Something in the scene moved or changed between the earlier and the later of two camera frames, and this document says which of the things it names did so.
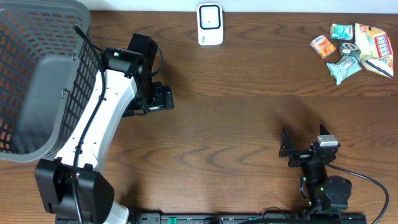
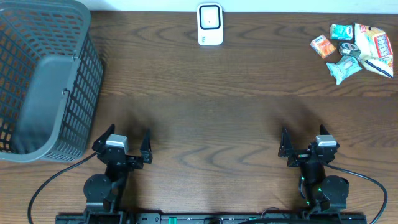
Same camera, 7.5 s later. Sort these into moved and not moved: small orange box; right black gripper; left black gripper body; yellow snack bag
Moved: left black gripper body
Not moved: yellow snack bag; small orange box; right black gripper
